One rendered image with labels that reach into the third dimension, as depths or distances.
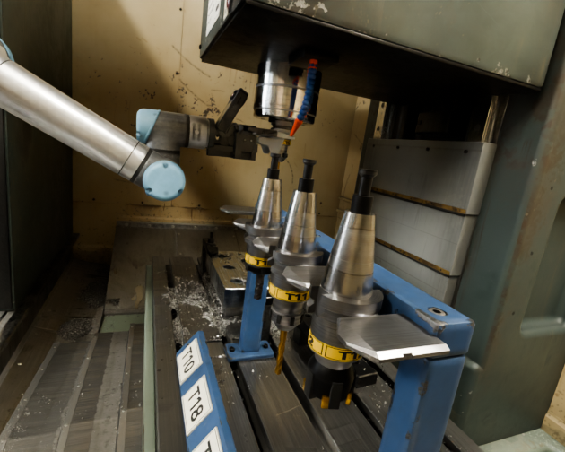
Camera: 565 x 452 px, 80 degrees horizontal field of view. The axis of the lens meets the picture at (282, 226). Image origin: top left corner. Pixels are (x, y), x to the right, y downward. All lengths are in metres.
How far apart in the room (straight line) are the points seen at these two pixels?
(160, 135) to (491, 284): 0.85
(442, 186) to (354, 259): 0.76
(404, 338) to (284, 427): 0.40
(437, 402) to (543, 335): 0.88
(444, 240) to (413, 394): 0.73
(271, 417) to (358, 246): 0.43
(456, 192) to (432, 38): 0.42
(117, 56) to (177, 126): 1.10
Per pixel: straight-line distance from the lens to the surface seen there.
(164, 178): 0.67
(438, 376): 0.31
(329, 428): 0.65
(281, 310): 0.40
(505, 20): 0.85
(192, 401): 0.62
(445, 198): 1.01
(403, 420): 0.33
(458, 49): 0.76
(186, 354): 0.71
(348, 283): 0.28
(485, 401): 1.13
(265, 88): 0.85
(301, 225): 0.37
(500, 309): 0.99
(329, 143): 2.10
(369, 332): 0.26
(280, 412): 0.66
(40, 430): 0.89
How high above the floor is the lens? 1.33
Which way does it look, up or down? 13 degrees down
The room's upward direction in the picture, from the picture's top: 8 degrees clockwise
